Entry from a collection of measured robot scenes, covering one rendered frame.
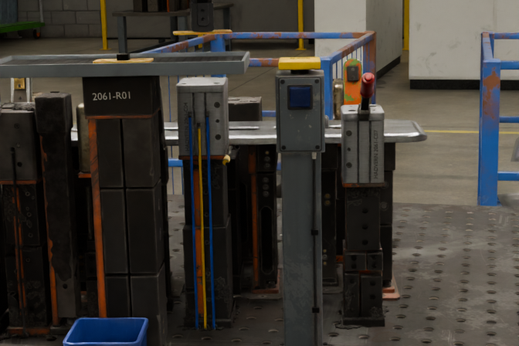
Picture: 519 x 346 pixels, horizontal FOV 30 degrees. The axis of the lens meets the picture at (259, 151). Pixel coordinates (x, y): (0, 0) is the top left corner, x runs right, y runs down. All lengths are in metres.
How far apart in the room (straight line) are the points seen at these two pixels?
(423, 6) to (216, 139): 7.93
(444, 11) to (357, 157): 7.88
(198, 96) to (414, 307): 0.53
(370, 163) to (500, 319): 0.35
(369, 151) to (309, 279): 0.25
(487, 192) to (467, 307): 1.70
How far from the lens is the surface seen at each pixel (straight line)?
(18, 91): 1.96
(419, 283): 1.86
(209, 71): 1.34
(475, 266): 1.96
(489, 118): 3.36
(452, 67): 9.46
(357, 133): 1.56
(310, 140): 1.39
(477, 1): 9.41
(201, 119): 1.55
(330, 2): 9.50
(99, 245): 1.46
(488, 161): 3.39
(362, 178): 1.57
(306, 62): 1.38
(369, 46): 4.56
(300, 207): 1.42
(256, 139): 1.67
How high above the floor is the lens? 1.31
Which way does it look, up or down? 11 degrees down
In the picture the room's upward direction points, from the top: 1 degrees counter-clockwise
